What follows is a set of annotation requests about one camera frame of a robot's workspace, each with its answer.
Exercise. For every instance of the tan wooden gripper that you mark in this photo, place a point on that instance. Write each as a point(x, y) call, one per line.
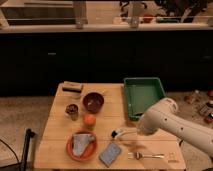
point(136, 144)

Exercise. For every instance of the white dish brush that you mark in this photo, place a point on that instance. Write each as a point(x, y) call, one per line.
point(120, 132)

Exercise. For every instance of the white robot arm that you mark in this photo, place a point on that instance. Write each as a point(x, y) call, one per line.
point(162, 115)

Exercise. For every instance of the purple bowl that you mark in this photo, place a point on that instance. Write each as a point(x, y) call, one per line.
point(93, 102)

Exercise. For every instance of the wooden block brush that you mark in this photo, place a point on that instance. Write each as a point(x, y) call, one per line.
point(72, 87)

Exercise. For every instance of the silver fork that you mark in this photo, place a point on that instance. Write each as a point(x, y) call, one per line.
point(138, 155)

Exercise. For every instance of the blue sponge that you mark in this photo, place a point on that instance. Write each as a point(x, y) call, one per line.
point(110, 154)

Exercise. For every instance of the orange plate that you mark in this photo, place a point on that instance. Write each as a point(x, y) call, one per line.
point(89, 151)

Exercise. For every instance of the green plastic tray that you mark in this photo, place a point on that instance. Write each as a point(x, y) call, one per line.
point(140, 94)

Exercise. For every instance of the orange fruit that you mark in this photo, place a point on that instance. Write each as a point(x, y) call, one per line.
point(89, 120)

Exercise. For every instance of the grey cloth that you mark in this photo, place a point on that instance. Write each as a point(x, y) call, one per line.
point(80, 143)

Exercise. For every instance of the small metal cup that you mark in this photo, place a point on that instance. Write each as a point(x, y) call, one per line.
point(72, 111)

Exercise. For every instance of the black stand post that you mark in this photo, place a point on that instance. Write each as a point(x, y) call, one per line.
point(29, 135)

